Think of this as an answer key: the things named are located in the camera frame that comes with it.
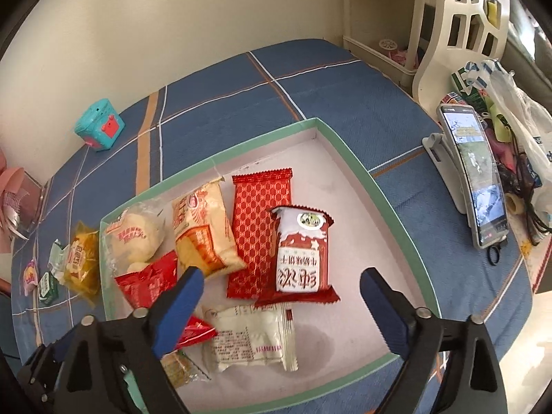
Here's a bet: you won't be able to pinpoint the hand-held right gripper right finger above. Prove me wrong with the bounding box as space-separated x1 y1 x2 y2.
360 267 507 414

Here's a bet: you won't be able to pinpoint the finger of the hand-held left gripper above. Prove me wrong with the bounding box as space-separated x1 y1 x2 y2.
17 338 70 404

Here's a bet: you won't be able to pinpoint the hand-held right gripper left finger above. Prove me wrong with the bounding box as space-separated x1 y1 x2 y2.
54 266 205 414

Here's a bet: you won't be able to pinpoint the red snack packet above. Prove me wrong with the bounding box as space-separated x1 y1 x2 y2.
115 250 218 350

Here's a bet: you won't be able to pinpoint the clear green-edged cake packet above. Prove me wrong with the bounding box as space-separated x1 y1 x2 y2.
160 347 212 391

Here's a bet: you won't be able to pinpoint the white snack packet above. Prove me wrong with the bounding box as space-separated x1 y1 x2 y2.
202 302 299 372

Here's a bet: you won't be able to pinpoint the beige cake roll packet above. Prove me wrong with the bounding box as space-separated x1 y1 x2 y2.
171 177 247 279

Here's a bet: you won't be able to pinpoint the dark green biscuit packet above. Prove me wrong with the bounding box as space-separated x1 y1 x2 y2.
37 271 59 307

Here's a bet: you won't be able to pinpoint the pink cake roll packet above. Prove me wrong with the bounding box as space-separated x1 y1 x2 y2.
21 259 39 296

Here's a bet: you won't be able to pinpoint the red white biscuit packet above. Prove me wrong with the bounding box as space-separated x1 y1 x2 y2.
254 206 341 308

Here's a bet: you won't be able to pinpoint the yellow cake packet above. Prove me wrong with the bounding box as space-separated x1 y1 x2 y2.
58 221 102 307

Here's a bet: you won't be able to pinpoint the red patterned wafer packet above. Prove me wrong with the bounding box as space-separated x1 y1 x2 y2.
226 168 294 299

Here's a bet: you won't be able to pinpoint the light green snack packet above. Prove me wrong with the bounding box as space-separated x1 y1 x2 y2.
47 239 70 285

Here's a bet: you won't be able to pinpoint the mint green cardboard tray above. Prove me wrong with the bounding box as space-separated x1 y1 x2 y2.
99 117 441 414

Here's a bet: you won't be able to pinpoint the clear bun packet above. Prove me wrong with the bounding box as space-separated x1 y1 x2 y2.
103 198 167 279

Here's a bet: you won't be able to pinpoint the white red crochet cloth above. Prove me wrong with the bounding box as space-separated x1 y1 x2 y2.
520 228 552 296

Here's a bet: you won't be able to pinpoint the smartphone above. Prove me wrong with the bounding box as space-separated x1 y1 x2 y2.
436 102 509 250

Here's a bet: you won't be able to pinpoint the clear glass vase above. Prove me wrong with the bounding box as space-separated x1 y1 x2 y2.
13 172 49 231

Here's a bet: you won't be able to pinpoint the white phone stand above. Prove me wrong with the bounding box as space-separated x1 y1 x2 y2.
422 133 471 214

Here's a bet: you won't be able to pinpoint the pink flower bouquet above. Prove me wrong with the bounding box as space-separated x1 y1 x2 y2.
0 147 31 240

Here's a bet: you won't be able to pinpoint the blue checked tablecloth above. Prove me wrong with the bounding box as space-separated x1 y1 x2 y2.
11 38 535 414

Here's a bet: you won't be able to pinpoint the teal toy box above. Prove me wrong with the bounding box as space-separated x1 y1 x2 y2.
73 98 126 151

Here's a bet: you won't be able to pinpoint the green white carton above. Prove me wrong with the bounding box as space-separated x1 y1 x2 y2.
451 62 488 108

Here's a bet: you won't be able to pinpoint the clear plastic bag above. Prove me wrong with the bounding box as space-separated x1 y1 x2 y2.
457 58 552 229

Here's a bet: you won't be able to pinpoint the white shelf rack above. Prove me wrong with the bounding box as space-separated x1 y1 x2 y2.
343 0 421 87

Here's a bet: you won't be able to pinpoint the black cables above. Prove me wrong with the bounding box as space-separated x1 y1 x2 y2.
496 147 552 242

